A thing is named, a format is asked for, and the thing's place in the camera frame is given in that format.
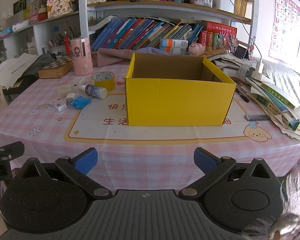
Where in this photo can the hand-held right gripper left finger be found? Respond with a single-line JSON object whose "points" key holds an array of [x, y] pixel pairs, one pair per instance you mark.
{"points": [[86, 160]]}

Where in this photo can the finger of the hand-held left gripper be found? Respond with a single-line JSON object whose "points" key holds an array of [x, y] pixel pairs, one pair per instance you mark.
{"points": [[7, 150]]}

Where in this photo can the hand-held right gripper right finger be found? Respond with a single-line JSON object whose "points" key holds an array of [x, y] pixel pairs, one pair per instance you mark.
{"points": [[203, 160]]}

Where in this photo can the blue plastic clip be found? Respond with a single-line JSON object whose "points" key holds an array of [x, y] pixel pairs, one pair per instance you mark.
{"points": [[81, 102]]}

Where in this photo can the small white packet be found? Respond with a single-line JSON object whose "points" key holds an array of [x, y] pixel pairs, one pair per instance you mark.
{"points": [[60, 105]]}

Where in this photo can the yellow cardboard box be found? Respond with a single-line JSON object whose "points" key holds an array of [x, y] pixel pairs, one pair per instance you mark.
{"points": [[177, 102]]}

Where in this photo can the white charger plug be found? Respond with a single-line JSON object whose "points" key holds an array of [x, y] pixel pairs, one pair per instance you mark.
{"points": [[70, 98]]}

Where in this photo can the white spray bottle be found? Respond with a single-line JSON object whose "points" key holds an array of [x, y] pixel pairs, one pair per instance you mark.
{"points": [[95, 90]]}

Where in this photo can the yellow tape roll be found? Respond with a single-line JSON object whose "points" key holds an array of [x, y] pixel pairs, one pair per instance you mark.
{"points": [[103, 81]]}

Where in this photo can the white storage container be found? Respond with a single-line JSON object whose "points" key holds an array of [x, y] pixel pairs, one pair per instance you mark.
{"points": [[222, 3]]}

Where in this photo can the pink checked tablecloth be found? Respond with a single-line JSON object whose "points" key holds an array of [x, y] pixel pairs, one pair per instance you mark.
{"points": [[152, 140]]}

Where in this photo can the grey flat eraser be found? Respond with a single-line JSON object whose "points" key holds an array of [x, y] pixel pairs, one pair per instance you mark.
{"points": [[256, 117]]}

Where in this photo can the translucent white block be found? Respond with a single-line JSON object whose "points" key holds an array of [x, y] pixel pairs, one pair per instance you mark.
{"points": [[65, 90]]}

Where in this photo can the black pen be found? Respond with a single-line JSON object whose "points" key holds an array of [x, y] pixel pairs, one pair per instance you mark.
{"points": [[242, 95]]}

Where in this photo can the white paper sheets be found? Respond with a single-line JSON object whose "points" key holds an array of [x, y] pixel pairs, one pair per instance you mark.
{"points": [[12, 67]]}

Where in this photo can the pile of papers and books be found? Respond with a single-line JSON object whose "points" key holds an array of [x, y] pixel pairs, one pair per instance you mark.
{"points": [[275, 102]]}

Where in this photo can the dark grey cloth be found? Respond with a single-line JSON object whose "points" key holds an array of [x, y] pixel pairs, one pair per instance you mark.
{"points": [[42, 62]]}

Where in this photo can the wooden chess box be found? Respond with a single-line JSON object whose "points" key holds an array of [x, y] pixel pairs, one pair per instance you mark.
{"points": [[56, 68]]}

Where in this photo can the fluffy grey sleeve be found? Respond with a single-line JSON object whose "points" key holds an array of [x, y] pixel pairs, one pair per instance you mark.
{"points": [[295, 205]]}

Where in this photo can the pink cylindrical humidifier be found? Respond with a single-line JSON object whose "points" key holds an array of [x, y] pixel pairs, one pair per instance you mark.
{"points": [[82, 57]]}

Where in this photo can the white power adaptor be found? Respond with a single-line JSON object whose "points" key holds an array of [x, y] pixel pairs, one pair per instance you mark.
{"points": [[258, 70]]}

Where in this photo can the pink and purple cloth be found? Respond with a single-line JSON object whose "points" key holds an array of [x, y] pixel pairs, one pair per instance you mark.
{"points": [[115, 57]]}

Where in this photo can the pink pig plush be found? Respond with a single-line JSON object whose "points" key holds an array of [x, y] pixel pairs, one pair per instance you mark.
{"points": [[196, 48]]}

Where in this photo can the orange and blue carton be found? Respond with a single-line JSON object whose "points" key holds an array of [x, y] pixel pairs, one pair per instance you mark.
{"points": [[173, 42], [176, 50]]}

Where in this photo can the black phone stand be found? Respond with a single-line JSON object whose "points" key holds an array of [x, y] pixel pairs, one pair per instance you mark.
{"points": [[241, 52]]}

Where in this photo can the grey patterned blanket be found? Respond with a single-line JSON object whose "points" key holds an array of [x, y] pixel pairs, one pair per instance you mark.
{"points": [[287, 80]]}

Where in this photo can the cup of pens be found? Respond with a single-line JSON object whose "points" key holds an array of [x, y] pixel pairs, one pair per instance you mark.
{"points": [[58, 43]]}

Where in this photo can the red slim bottle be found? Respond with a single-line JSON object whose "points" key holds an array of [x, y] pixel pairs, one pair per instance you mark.
{"points": [[67, 42]]}

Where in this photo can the colourful toy figures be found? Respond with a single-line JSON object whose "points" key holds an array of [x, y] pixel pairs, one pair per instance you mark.
{"points": [[227, 42]]}

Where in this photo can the row of red books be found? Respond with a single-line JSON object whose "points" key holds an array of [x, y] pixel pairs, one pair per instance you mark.
{"points": [[215, 36]]}

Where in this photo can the open white book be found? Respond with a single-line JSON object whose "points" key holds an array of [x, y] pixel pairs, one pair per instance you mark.
{"points": [[100, 25]]}

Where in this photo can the row of leaning books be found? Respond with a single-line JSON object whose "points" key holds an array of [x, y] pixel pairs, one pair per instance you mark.
{"points": [[145, 33]]}

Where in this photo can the white shelf unit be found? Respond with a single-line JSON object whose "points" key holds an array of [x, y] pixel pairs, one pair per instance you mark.
{"points": [[83, 17]]}

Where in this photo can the pink cartoon figurine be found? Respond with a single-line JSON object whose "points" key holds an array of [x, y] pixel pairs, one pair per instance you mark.
{"points": [[60, 3]]}

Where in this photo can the alphabet wall poster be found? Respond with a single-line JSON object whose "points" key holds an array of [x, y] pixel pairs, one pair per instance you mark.
{"points": [[285, 27]]}

